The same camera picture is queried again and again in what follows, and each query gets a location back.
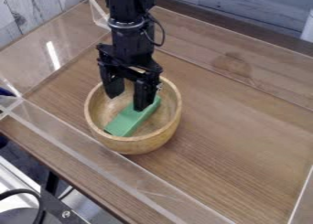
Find black cable loop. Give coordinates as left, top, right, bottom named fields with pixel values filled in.
left=0, top=188, right=47, bottom=224

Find black table leg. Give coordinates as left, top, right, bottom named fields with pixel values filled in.
left=46, top=172, right=61, bottom=196

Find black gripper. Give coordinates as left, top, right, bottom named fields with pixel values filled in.
left=97, top=27, right=164, bottom=112

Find black metal bracket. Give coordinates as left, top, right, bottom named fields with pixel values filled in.
left=39, top=197, right=91, bottom=224

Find clear acrylic tray walls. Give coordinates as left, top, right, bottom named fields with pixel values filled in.
left=0, top=3, right=313, bottom=224

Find brown wooden bowl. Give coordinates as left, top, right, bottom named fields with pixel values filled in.
left=85, top=77, right=182, bottom=155

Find green rectangular block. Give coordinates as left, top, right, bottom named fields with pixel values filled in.
left=105, top=96, right=162, bottom=137

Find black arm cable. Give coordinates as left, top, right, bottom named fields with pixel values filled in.
left=142, top=13, right=166, bottom=48

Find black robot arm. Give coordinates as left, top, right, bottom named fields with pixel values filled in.
left=97, top=0, right=164, bottom=112

